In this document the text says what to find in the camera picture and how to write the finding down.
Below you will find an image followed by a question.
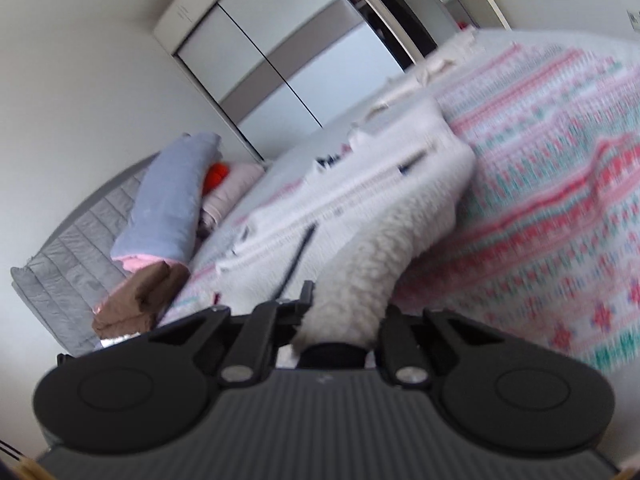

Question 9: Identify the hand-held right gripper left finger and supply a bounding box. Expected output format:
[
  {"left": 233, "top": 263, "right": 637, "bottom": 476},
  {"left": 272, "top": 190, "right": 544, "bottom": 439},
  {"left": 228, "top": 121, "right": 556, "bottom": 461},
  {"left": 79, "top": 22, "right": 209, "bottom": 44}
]
[{"left": 147, "top": 281, "right": 316, "bottom": 388}]

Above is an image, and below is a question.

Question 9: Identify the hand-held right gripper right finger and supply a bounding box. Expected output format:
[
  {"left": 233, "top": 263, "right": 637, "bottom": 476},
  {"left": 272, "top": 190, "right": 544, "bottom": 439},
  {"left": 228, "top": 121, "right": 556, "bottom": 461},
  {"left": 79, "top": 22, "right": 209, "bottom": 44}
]
[{"left": 376, "top": 306, "right": 503, "bottom": 389}]

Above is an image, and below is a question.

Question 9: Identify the white fleece jacket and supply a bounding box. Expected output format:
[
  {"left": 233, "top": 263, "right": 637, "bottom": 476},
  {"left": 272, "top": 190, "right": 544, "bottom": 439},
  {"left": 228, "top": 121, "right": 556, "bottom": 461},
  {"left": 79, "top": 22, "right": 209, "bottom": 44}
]
[{"left": 215, "top": 95, "right": 478, "bottom": 366}]

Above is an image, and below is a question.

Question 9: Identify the brown folded cloth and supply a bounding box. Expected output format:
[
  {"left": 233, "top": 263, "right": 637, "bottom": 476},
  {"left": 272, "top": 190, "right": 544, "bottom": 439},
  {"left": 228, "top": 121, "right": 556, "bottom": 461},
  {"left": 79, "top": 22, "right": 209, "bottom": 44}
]
[{"left": 92, "top": 261, "right": 191, "bottom": 341}]

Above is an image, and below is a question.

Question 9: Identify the pink cloth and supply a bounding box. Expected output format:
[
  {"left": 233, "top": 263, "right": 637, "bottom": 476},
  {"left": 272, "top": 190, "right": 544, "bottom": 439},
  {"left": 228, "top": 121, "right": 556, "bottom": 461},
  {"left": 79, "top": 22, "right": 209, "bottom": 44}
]
[{"left": 112, "top": 255, "right": 166, "bottom": 273}]

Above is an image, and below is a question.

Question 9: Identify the pale pink pillow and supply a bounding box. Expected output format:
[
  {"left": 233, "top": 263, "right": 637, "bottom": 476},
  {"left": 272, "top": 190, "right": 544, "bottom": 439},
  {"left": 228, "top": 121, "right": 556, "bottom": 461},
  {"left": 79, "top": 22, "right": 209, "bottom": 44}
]
[{"left": 200, "top": 162, "right": 266, "bottom": 233}]

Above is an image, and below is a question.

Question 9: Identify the blue-grey pillow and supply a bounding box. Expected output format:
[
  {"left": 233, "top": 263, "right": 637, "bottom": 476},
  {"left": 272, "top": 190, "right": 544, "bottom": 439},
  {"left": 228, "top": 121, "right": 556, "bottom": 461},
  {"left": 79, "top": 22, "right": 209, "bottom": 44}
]
[{"left": 111, "top": 132, "right": 223, "bottom": 267}]

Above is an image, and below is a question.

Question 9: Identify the orange plush item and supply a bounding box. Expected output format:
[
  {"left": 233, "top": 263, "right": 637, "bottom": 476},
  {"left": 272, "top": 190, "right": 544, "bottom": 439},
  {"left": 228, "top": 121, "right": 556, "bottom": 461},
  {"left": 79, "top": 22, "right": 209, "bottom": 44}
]
[{"left": 205, "top": 161, "right": 232, "bottom": 194}]

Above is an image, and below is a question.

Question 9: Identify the bed with grey sheet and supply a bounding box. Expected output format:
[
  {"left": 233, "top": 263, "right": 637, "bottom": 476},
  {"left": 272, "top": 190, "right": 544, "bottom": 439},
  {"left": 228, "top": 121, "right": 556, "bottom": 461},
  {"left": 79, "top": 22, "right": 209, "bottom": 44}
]
[{"left": 160, "top": 25, "right": 640, "bottom": 376}]

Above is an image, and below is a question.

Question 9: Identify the patterned red green blanket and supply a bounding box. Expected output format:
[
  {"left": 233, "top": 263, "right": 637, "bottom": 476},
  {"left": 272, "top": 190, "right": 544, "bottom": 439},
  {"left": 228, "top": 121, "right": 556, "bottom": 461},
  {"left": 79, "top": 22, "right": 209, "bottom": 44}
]
[{"left": 160, "top": 42, "right": 640, "bottom": 376}]

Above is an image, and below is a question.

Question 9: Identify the grey quilted headboard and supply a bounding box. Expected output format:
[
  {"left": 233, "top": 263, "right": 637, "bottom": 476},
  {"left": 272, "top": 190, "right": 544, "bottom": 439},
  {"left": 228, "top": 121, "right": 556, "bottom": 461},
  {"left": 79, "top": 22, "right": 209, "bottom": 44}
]
[{"left": 11, "top": 155, "right": 166, "bottom": 356}]

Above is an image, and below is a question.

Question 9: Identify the white grey wardrobe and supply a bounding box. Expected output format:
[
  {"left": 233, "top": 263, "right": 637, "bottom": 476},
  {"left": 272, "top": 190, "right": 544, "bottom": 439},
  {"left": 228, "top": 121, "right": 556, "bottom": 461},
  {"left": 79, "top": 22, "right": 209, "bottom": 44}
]
[{"left": 152, "top": 0, "right": 451, "bottom": 161}]

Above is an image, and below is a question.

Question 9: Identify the cream folded cloth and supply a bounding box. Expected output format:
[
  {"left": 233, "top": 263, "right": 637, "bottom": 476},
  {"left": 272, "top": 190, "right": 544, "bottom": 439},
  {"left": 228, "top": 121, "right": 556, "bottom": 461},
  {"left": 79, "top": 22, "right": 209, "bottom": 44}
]
[{"left": 362, "top": 27, "right": 476, "bottom": 121}]

